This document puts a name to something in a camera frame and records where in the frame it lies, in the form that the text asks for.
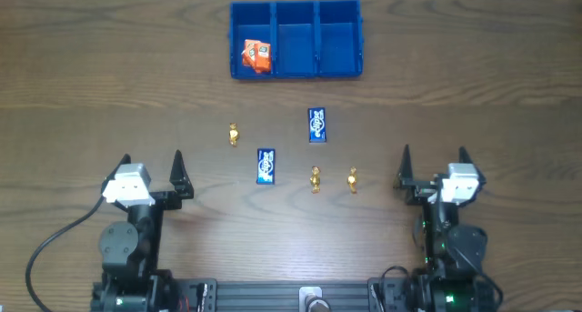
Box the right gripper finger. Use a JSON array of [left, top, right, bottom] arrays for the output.
[[393, 144, 414, 189], [458, 146, 487, 187]]

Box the gold candy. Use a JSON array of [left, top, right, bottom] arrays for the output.
[[309, 165, 322, 195], [227, 122, 241, 148], [346, 166, 359, 195]]

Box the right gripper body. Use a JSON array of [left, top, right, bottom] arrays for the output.
[[402, 175, 445, 206]]

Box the mounting rail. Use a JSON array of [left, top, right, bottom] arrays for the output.
[[90, 278, 497, 312]]

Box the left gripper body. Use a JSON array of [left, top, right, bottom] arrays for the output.
[[151, 190, 184, 211]]

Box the blue candy pack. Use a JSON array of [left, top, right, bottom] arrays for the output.
[[256, 147, 276, 186], [307, 106, 327, 144]]

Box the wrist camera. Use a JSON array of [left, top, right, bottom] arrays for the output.
[[101, 162, 156, 208], [438, 162, 481, 205]]

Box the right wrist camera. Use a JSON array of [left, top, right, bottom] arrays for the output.
[[438, 162, 481, 205]]

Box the black cable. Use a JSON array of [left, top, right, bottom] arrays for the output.
[[475, 270, 505, 309], [25, 194, 108, 312]]

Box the blue tray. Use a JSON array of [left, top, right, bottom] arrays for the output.
[[228, 0, 365, 81]]

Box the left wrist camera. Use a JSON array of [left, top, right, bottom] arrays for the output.
[[101, 162, 156, 208]]

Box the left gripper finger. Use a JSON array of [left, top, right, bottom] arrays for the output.
[[100, 154, 133, 193], [168, 149, 196, 200]]

